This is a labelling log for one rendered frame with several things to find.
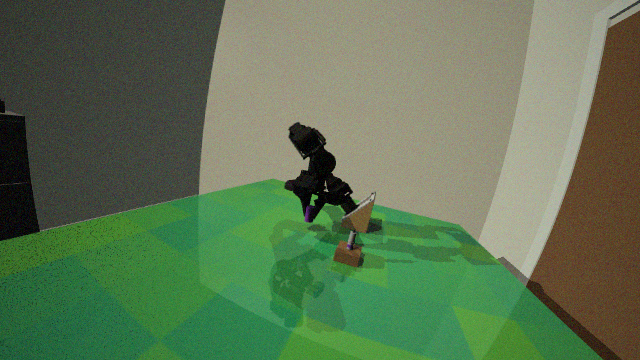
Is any purple marker cap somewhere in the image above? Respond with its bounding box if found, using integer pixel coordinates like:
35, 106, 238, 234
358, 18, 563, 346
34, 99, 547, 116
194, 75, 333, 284
304, 205, 314, 223

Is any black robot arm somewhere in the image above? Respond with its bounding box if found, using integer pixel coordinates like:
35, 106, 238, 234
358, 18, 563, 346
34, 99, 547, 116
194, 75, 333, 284
289, 122, 359, 217

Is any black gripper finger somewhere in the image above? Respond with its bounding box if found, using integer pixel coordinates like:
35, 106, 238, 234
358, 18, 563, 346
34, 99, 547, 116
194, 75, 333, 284
312, 199, 326, 220
295, 193, 312, 217

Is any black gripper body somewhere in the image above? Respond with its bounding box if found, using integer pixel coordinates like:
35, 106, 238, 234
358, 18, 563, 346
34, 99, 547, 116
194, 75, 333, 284
284, 167, 345, 206

